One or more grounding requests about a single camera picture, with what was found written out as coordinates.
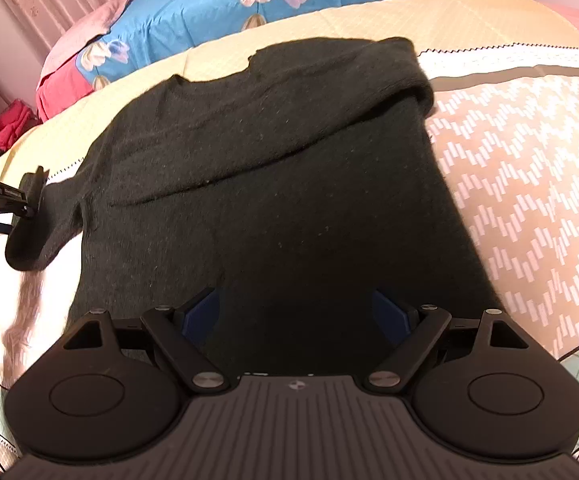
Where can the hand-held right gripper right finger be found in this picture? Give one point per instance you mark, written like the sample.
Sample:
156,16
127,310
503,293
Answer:
392,316

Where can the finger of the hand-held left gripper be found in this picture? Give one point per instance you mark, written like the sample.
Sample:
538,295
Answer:
21,197

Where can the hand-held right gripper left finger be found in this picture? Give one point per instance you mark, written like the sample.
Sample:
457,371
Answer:
200,316

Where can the black knit sweater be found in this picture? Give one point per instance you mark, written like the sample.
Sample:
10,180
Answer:
269,170

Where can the red clothes pile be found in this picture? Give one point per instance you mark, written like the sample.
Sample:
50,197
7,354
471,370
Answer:
9,127

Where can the pink pillow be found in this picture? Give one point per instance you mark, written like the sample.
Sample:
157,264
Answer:
74,55

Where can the beige patterned blanket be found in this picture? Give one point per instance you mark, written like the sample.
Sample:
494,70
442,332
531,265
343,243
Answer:
529,170

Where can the yellow quilted bedspread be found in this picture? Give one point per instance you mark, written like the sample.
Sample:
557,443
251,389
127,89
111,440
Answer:
319,25

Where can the blue floral quilt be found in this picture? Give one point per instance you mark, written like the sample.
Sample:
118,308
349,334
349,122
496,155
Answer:
249,0

